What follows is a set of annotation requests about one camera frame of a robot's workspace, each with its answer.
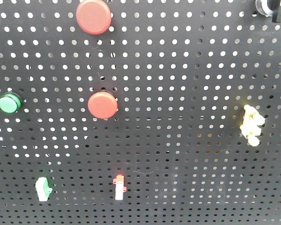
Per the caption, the lower red mushroom button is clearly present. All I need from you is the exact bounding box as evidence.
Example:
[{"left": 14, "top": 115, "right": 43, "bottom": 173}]
[{"left": 88, "top": 91, "right": 118, "bottom": 119}]

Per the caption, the red mushroom button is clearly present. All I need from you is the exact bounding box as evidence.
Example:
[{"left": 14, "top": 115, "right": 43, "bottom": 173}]
[
  {"left": 76, "top": 0, "right": 111, "bottom": 35},
  {"left": 88, "top": 91, "right": 118, "bottom": 119}
]

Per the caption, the upper red mushroom button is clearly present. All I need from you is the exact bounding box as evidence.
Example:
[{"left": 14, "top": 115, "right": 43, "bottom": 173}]
[{"left": 76, "top": 0, "right": 111, "bottom": 35}]

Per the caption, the green round push button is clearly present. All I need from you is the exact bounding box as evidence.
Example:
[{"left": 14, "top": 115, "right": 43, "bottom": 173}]
[{"left": 0, "top": 92, "right": 22, "bottom": 113}]

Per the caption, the black perforated pegboard panel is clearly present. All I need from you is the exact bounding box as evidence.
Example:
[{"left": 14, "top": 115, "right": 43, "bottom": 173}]
[{"left": 0, "top": 0, "right": 281, "bottom": 225}]

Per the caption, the white red rocker switch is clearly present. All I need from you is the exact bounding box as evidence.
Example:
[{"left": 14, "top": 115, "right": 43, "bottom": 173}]
[{"left": 113, "top": 174, "right": 127, "bottom": 201}]

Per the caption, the yellow toggle switch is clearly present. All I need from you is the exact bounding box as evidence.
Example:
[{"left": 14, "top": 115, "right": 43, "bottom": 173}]
[{"left": 240, "top": 105, "right": 265, "bottom": 147}]

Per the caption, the white green rocker switch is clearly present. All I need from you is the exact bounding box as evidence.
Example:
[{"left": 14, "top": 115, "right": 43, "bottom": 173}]
[{"left": 35, "top": 177, "right": 52, "bottom": 202}]

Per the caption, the black rotary selector switch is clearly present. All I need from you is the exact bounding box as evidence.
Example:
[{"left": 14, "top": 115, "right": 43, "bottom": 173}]
[{"left": 255, "top": 0, "right": 281, "bottom": 23}]

